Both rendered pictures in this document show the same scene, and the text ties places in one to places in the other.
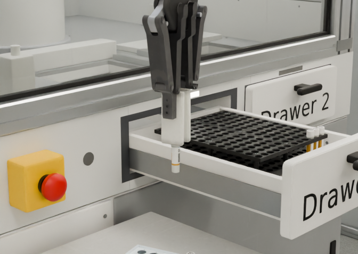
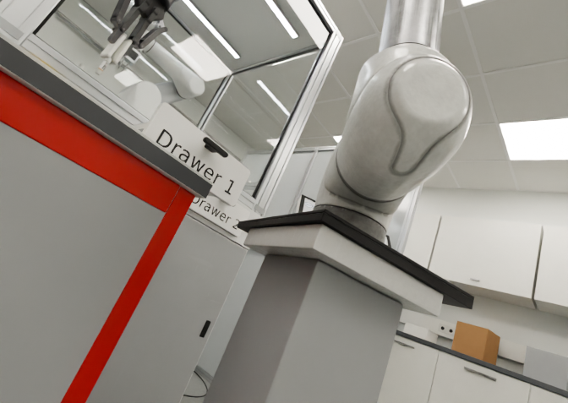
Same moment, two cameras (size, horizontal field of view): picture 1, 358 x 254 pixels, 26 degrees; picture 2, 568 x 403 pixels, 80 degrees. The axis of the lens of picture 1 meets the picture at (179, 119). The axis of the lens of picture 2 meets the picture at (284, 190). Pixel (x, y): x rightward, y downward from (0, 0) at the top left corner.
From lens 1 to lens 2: 0.87 m
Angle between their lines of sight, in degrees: 34
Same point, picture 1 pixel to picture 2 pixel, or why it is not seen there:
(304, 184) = (166, 122)
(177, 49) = (134, 12)
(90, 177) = not seen: hidden behind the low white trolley
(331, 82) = (243, 217)
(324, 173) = (184, 133)
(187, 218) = not seen: hidden behind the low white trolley
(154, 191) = not seen: hidden behind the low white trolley
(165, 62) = (122, 4)
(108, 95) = (109, 100)
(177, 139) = (107, 52)
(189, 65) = (139, 32)
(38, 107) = (62, 62)
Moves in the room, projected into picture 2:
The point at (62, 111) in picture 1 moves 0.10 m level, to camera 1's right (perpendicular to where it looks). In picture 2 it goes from (75, 78) to (109, 91)
